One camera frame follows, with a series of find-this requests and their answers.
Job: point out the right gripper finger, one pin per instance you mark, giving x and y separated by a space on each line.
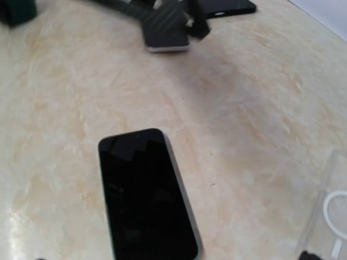
308 256

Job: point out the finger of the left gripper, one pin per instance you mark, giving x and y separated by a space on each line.
199 28
143 12

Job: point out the black phone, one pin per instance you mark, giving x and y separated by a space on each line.
158 41
224 8
148 210

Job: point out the clear phone case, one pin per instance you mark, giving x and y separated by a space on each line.
325 231

